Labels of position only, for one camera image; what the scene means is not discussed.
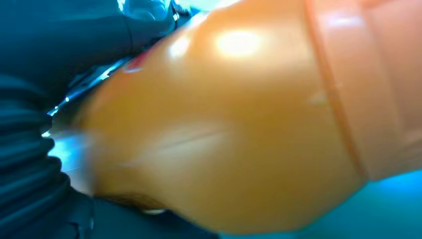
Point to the large orange bottle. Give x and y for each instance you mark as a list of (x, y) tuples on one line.
[(247, 125)]

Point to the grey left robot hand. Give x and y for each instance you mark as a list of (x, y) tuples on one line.
[(66, 39)]

